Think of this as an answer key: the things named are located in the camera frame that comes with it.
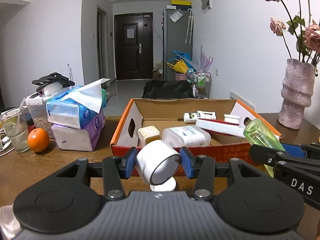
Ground white spray bottle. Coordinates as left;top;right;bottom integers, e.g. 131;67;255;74
183;111;216;124

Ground red cardboard pumpkin box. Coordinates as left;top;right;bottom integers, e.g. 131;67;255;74
110;97;284;177

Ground dark brown entrance door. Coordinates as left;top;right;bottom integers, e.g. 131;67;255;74
114;12;153;80

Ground grey refrigerator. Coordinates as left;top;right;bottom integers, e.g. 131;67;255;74
163;8;193;81

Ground dried pink roses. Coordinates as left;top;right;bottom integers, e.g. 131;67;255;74
265;0;319;67

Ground black bag on floor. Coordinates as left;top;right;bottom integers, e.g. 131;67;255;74
142;80;195;99

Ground green transparent spray bottle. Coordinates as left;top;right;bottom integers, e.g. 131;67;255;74
243;118;286;178

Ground clear drinking glass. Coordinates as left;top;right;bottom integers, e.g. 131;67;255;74
1;107;29;153

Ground blue tissue pack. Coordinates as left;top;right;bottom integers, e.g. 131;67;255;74
46;78;109;129

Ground clear food container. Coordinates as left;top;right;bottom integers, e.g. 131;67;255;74
25;88;69;139

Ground orange fruit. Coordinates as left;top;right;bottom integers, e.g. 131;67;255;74
27;128;50;152

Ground red white lint brush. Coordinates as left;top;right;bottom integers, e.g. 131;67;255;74
196;114;245;138

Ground metal trolley with bottles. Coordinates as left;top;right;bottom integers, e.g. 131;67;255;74
187;72;212;99

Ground white charger with cables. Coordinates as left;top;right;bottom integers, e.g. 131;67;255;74
0;127;15;157

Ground purple white tissue pack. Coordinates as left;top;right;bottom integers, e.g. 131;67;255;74
52;110;105;152

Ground black headset on container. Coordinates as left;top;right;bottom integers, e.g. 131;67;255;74
32;72;75;96

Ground white tape roll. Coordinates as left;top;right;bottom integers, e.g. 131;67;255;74
135;140;182;186

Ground white small cap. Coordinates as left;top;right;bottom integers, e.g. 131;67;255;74
150;177;177;192

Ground pink textured vase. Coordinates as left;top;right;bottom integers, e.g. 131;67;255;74
278;59;316;130

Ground white square pill bottle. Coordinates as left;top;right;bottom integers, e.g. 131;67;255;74
162;126;211;148

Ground yellow bag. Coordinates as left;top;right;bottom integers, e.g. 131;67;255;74
167;59;189;74

